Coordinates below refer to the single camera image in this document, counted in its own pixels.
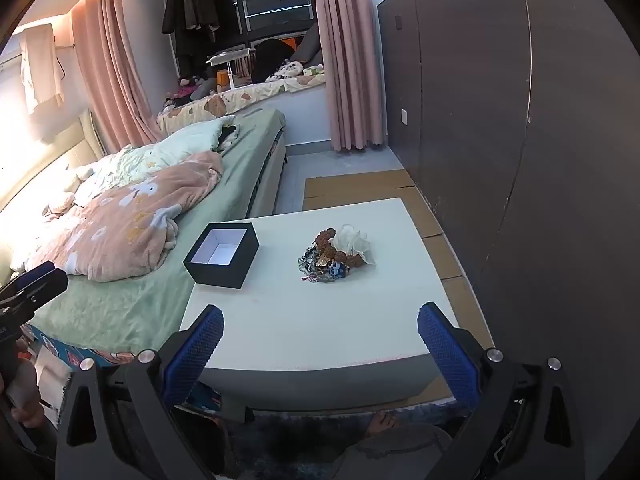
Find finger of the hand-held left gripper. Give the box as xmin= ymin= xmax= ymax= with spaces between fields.
xmin=0 ymin=261 xmax=69 ymax=312

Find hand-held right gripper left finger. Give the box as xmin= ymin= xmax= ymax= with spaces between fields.
xmin=55 ymin=305 xmax=226 ymax=480

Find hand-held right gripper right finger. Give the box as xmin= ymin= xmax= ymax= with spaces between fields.
xmin=417 ymin=301 xmax=586 ymax=480

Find black gift box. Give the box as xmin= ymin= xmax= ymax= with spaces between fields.
xmin=183 ymin=222 xmax=260 ymax=290

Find pile of beaded bracelets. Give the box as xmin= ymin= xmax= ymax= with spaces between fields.
xmin=298 ymin=242 xmax=362 ymax=284

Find person's left hand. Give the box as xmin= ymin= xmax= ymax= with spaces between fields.
xmin=10 ymin=339 xmax=47 ymax=428

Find bed with green sheet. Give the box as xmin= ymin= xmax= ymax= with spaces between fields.
xmin=22 ymin=107 xmax=288 ymax=357

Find cream plush toy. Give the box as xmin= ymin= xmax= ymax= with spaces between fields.
xmin=46 ymin=165 xmax=97 ymax=217

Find white low table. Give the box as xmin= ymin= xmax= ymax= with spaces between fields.
xmin=179 ymin=198 xmax=494 ymax=399

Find pink duck print blanket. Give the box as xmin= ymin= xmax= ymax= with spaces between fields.
xmin=10 ymin=150 xmax=225 ymax=284

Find white organza pouch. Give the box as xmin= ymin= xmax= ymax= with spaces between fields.
xmin=332 ymin=225 xmax=377 ymax=266

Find cream padded headboard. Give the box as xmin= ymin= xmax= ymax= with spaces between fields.
xmin=0 ymin=109 xmax=109 ymax=261

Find flattened cardboard sheet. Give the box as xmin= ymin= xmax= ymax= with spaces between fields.
xmin=302 ymin=170 xmax=496 ymax=406

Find light green quilt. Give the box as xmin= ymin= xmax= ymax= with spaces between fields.
xmin=75 ymin=115 xmax=239 ymax=201

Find cream cloth air conditioner cover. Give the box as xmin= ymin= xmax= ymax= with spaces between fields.
xmin=20 ymin=22 xmax=66 ymax=114

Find dark brown wardrobe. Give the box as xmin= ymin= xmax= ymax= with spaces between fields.
xmin=376 ymin=0 xmax=640 ymax=461

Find pink curtain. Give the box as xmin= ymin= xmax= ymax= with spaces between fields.
xmin=309 ymin=0 xmax=389 ymax=153
xmin=70 ymin=0 xmax=166 ymax=151

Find plush toys on window seat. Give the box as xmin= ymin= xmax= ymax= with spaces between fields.
xmin=169 ymin=76 xmax=217 ymax=107

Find printed window seat cushion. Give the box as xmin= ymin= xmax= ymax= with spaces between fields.
xmin=157 ymin=79 xmax=329 ymax=134

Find white drying rack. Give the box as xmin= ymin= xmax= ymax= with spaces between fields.
xmin=207 ymin=47 xmax=257 ymax=92

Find hanging dark clothes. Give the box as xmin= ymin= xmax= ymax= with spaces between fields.
xmin=161 ymin=0 xmax=222 ymax=77

